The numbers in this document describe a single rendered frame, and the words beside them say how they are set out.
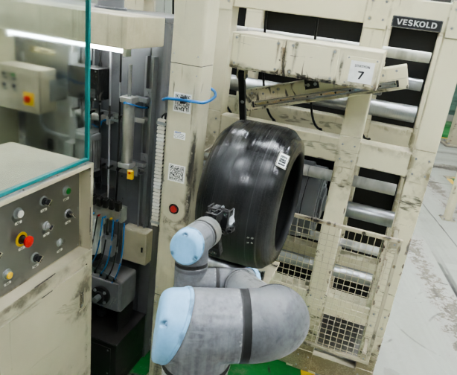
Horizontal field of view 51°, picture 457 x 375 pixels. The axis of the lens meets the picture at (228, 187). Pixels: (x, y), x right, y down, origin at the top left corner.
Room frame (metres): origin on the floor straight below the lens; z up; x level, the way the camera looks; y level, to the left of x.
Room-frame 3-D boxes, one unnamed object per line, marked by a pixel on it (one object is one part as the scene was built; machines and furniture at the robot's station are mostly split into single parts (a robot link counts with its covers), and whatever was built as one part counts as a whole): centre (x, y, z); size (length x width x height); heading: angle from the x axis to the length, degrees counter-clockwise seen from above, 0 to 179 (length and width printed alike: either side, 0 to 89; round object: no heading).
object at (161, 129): (1.87, 0.29, 1.19); 0.05 x 0.04 x 0.48; 162
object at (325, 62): (2.06, -0.26, 1.71); 0.61 x 0.25 x 0.15; 72
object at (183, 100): (1.88, 0.20, 1.53); 0.19 x 0.19 x 0.06; 72
